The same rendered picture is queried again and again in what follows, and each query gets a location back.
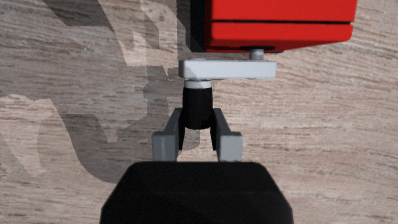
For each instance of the red pencil sharpener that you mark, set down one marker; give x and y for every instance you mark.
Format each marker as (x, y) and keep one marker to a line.
(252, 26)

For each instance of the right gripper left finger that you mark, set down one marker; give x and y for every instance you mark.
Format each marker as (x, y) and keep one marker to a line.
(166, 144)

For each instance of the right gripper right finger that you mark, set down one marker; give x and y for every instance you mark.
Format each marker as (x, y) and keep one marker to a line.
(227, 144)

